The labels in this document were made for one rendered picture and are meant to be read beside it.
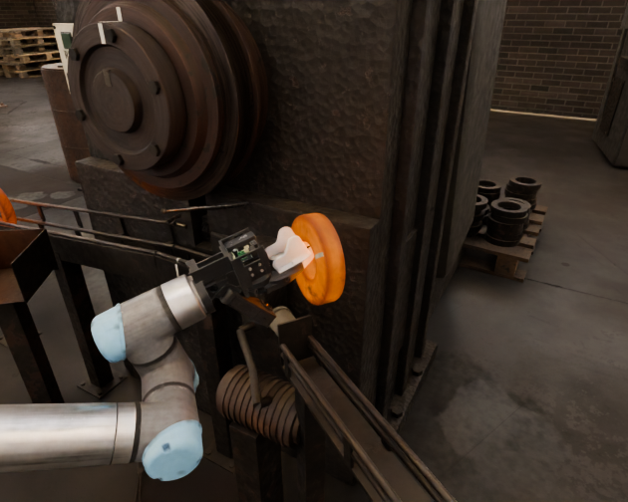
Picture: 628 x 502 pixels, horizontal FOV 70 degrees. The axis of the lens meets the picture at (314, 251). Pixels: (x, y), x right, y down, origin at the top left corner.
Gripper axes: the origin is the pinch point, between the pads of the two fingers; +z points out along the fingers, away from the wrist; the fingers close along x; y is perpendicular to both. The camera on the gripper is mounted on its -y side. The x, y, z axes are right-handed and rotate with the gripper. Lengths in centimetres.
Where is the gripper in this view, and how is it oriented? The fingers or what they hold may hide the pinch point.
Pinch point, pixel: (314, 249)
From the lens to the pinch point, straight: 74.7
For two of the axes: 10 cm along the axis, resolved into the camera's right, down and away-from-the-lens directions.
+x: -4.4, -4.4, 7.9
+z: 8.7, -4.3, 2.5
